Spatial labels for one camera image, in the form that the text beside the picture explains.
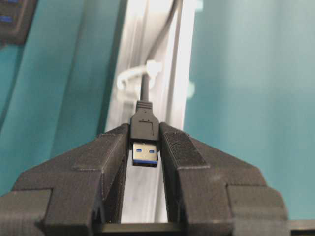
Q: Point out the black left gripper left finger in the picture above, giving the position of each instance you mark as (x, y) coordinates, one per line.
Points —
(68, 194)

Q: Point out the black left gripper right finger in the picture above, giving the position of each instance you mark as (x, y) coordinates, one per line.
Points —
(216, 194)

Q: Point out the black multi-port USB hub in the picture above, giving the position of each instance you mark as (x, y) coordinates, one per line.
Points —
(15, 20)

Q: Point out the left blue tape tab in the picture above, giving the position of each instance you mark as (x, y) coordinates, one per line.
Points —
(191, 90)

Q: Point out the silver aluminium extrusion rail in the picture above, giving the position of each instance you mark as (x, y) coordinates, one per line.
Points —
(155, 42)

